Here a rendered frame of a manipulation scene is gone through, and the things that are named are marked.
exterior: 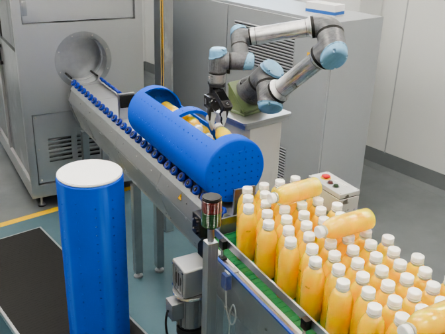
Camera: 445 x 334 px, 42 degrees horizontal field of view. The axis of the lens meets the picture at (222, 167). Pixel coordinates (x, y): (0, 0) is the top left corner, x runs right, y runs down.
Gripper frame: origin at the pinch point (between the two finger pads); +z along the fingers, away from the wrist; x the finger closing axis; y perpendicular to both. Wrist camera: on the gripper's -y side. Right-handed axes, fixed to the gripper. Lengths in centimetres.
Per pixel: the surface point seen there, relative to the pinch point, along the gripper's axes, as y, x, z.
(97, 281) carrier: -3, 60, 62
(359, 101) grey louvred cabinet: 87, -165, 33
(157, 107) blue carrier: 33.5, 14.8, -1.1
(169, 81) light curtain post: 113, -27, 11
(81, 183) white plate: 1, 63, 15
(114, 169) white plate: 8.4, 45.5, 15.4
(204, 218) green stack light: -73, 44, -1
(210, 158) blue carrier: -25.7, 17.3, 1.7
